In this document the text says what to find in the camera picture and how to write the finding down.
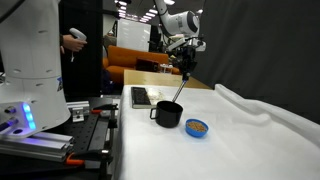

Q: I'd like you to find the white VR controller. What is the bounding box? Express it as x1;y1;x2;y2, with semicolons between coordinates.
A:
68;27;88;64

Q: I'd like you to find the black cup with handle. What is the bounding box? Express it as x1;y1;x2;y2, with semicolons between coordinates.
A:
149;100;184;129

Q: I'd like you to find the dark sofa cushion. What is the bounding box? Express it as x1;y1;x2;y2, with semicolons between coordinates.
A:
134;57;160;73

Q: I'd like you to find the small aluminium bracket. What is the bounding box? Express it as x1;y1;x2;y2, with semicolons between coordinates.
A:
66;100;91;123

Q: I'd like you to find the orange sofa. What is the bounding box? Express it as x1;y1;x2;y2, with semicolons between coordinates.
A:
102;44;185;85

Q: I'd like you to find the book with colourful cover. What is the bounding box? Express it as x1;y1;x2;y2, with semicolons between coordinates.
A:
130;86;168;110

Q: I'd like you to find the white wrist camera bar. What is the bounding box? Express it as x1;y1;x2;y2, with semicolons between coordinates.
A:
165;35;188;54

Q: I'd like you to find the person's hand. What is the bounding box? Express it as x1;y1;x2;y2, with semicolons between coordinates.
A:
61;34;88;54

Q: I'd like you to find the person in dark clothes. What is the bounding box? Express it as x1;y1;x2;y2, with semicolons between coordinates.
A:
59;0;104;98

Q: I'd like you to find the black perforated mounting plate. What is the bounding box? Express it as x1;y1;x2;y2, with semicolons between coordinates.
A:
0;96;118;180

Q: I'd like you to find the white table cloth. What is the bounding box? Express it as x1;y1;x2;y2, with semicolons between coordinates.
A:
113;83;320;180

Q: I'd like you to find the aluminium extrusion rail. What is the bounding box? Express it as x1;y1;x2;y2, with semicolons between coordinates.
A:
0;131;75;163

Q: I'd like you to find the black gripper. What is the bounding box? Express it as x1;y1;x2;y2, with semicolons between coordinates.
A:
176;37;207;83

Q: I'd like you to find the black clamp with orange handle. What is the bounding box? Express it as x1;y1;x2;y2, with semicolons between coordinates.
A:
90;103;120;129
64;148;114;180

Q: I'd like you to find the blue bowl of nuts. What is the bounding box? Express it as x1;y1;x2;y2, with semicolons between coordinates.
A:
184;118;210;138

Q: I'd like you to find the black curtain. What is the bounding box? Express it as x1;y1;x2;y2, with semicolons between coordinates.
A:
187;0;320;124

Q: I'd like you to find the white board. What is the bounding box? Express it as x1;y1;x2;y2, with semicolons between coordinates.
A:
116;18;152;53

